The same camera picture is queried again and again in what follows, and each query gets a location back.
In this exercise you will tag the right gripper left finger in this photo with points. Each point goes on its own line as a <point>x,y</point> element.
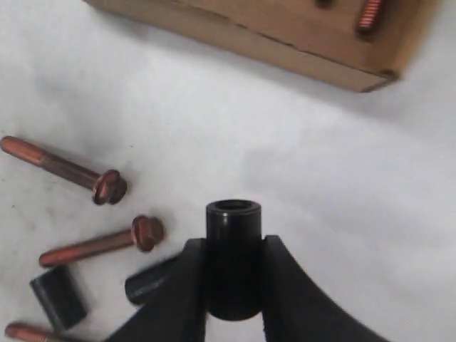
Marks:
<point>174,303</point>

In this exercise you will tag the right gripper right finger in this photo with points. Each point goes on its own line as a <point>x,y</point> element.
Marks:
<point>310,306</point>

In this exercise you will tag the black cylindrical sleeve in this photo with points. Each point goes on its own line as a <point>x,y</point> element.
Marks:
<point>58,298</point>
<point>149,286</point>
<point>233,256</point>

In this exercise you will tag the cardboard box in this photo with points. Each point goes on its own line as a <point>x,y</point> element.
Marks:
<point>285,35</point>

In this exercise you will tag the copper flange bolt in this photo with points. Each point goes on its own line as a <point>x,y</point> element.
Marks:
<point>28,333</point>
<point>107,242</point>
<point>368,18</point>
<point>67,171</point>

